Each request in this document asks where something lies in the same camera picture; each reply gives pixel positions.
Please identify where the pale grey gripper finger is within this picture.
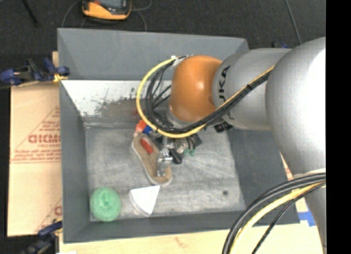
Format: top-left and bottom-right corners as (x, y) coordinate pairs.
(156, 150), (166, 178)
(164, 150), (174, 176)

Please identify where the white wedge block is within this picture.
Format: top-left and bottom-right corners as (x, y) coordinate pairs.
(128, 184), (161, 217)

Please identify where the red, blue and white toy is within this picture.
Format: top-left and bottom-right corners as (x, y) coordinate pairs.
(135, 119), (154, 136)

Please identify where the grey metal bin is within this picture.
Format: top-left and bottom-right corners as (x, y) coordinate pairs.
(56, 27), (300, 243)

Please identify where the green round sponge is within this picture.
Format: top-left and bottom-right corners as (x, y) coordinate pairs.
(89, 187), (122, 223)

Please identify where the brown cardboard board, red print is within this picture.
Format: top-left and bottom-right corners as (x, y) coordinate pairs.
(6, 50), (64, 238)

